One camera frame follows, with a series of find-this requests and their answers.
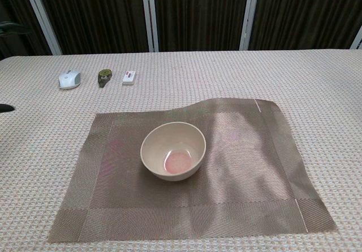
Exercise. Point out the white metal frame post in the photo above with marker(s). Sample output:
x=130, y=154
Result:
x=149, y=17
x=249, y=17
x=357, y=40
x=42, y=17

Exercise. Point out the beige woven tablecloth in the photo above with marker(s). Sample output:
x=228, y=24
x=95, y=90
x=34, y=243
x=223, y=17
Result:
x=311, y=77

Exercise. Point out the beige bowl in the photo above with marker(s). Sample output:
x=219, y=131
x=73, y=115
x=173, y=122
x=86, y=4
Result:
x=172, y=147

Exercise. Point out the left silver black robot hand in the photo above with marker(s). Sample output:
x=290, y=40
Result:
x=5, y=108

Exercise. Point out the white computer mouse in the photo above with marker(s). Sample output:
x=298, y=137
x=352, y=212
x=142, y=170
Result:
x=69, y=79

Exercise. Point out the white eraser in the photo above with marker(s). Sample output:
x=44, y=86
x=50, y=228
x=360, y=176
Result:
x=130, y=77

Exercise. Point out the brown woven placemat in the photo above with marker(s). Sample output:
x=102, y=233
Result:
x=249, y=164

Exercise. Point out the dark pleated curtain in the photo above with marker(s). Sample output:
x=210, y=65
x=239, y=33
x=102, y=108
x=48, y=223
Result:
x=203, y=12

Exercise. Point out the green correction tape dispenser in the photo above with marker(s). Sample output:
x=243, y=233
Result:
x=104, y=77

